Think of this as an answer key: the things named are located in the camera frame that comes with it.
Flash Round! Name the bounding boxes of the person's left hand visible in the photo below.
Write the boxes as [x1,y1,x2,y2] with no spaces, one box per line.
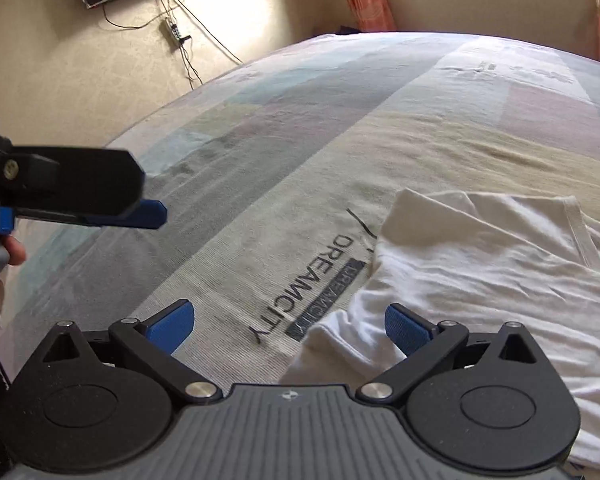
[0,236,29,362]

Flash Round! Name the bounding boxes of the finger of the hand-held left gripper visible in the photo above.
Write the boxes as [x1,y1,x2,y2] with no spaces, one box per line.
[14,199,169,231]

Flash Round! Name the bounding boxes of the black wall cable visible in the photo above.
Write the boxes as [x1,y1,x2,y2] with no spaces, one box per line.
[161,0,244,87]
[102,2,169,29]

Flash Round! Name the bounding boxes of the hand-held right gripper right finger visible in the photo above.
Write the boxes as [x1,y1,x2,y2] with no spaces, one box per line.
[356,302,551,406]

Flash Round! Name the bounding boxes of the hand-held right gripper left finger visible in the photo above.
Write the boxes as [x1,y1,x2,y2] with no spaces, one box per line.
[40,299,221,406]

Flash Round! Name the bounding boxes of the white sweatshirt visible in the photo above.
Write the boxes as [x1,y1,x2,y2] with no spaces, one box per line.
[280,189,600,474]

